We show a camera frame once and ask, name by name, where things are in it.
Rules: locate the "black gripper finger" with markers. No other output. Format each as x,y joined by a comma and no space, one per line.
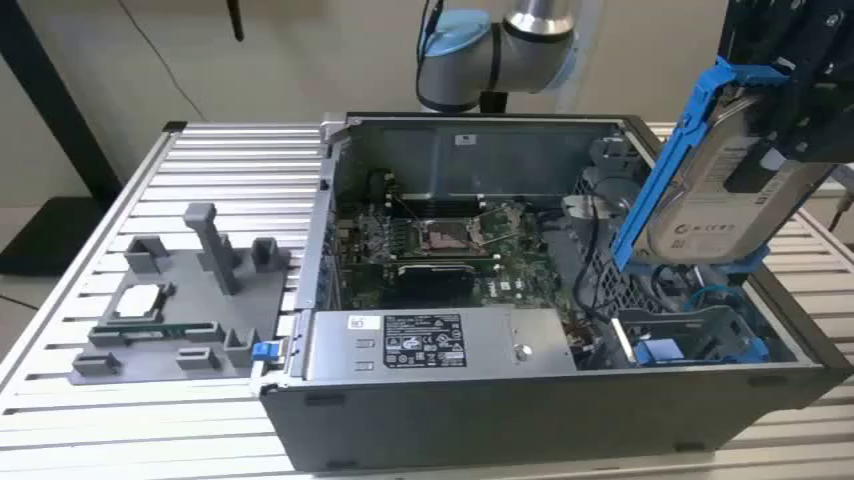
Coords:
754,170

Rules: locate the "hard disk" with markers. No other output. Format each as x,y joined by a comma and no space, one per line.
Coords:
701,215

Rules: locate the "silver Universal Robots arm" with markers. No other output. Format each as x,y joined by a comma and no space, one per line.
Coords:
527,45

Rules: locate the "metal disk bay cage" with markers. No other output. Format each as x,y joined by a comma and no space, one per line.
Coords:
601,165

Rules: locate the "green motherboard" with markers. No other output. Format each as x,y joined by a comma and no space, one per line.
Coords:
514,280

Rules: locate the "white case sticker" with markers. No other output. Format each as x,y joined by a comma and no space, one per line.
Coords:
466,139

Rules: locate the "CPU socket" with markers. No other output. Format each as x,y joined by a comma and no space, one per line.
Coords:
446,236

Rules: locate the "black RAM slots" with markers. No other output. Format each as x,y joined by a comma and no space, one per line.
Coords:
434,205

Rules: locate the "thin locking lever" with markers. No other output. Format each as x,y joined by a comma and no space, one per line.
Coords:
407,206

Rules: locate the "black graphics card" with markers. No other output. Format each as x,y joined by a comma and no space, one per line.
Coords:
434,285

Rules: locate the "black open PC case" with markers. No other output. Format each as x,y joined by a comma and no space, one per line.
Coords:
507,425

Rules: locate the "silver power supply unit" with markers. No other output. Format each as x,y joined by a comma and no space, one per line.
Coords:
334,345

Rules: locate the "blue case latch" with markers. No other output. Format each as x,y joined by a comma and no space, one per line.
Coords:
266,350

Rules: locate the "black antenna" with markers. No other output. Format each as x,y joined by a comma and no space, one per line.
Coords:
235,20

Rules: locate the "grey parts rack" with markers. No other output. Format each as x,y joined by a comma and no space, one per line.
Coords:
194,305

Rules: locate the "green RAM stick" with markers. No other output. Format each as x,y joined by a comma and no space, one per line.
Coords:
167,330

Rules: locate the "silver CPU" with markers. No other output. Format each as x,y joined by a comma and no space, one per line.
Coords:
140,302

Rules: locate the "black monitor stand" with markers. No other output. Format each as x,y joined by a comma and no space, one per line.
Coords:
40,150

